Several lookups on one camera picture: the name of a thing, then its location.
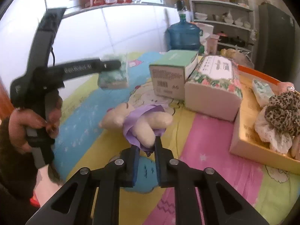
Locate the cream doll purple dress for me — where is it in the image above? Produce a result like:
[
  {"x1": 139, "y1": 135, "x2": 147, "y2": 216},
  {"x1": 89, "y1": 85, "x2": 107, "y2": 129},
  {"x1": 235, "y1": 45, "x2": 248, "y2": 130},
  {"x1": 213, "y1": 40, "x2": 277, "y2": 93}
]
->
[{"x1": 99, "y1": 103, "x2": 173, "y2": 156}]

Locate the green top cardboard box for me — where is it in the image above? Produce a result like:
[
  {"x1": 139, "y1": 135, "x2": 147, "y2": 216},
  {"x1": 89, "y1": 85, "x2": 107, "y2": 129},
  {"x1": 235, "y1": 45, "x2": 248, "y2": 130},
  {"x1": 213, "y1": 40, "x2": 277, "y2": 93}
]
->
[{"x1": 149, "y1": 50, "x2": 199, "y2": 101}]

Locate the white green sack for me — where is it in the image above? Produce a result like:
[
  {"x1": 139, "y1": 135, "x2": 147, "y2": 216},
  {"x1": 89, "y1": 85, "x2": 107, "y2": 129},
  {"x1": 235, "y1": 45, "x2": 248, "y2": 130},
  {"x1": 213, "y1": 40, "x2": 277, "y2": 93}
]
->
[{"x1": 194, "y1": 22, "x2": 214, "y2": 53}]

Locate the floral tissue box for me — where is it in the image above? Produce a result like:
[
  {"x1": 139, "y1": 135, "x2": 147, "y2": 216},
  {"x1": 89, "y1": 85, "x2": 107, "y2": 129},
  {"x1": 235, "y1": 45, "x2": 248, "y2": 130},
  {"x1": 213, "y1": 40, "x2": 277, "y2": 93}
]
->
[{"x1": 184, "y1": 55, "x2": 243, "y2": 122}]

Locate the leopard print soft cloth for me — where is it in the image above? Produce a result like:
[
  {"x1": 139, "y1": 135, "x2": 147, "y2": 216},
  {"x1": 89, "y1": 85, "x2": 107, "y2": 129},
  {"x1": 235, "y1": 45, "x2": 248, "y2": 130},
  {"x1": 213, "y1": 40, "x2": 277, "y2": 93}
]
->
[{"x1": 264, "y1": 91, "x2": 299, "y2": 137}]

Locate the person's left hand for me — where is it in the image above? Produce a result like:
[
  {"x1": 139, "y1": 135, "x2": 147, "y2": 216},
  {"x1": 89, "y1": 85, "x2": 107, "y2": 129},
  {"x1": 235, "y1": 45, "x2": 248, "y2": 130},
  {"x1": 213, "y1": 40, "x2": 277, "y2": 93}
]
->
[{"x1": 8, "y1": 96, "x2": 63, "y2": 154}]

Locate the orange shallow cardboard tray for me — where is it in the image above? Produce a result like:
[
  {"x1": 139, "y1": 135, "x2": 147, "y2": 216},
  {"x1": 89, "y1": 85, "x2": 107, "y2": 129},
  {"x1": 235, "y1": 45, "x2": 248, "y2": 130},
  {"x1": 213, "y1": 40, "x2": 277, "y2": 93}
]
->
[{"x1": 229, "y1": 65, "x2": 300, "y2": 174}]

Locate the colourful cartoon quilt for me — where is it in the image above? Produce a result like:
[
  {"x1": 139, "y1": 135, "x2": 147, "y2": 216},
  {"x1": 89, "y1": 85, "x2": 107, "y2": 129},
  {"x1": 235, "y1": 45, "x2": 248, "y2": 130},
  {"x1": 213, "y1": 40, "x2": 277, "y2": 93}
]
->
[{"x1": 54, "y1": 52, "x2": 299, "y2": 224}]

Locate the green white tissue pack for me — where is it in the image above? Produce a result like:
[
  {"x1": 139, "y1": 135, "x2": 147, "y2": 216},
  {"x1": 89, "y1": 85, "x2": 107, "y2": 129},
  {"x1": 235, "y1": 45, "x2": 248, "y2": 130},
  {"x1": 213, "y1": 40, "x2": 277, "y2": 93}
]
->
[{"x1": 98, "y1": 54, "x2": 129, "y2": 90}]

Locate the pink plastic cup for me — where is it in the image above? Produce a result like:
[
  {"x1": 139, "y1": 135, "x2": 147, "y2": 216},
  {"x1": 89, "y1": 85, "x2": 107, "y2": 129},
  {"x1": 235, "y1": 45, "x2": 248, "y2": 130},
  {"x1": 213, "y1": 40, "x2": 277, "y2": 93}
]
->
[{"x1": 207, "y1": 34, "x2": 219, "y2": 55}]

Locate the blue water jug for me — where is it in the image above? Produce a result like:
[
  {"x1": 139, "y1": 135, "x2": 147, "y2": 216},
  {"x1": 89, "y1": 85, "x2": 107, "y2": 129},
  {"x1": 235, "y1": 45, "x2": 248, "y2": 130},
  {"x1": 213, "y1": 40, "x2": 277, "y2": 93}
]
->
[{"x1": 166, "y1": 0, "x2": 201, "y2": 51}]

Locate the yellow plastic bag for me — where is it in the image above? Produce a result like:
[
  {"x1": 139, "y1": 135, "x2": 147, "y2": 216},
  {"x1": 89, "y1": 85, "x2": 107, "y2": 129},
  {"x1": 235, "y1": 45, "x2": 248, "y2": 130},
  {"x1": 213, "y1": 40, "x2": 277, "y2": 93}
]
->
[{"x1": 220, "y1": 48, "x2": 254, "y2": 69}]

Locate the dark grey refrigerator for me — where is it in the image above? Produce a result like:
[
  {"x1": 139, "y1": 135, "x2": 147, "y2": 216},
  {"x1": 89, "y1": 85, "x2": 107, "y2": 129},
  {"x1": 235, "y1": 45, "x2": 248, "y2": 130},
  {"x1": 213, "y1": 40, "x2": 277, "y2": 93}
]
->
[{"x1": 255, "y1": 3, "x2": 295, "y2": 81}]

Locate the grey metal shelving unit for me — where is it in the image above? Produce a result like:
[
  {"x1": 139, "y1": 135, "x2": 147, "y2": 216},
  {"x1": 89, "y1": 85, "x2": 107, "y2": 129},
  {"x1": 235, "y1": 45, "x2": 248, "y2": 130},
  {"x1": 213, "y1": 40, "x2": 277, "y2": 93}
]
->
[{"x1": 188, "y1": 0, "x2": 255, "y2": 56}]

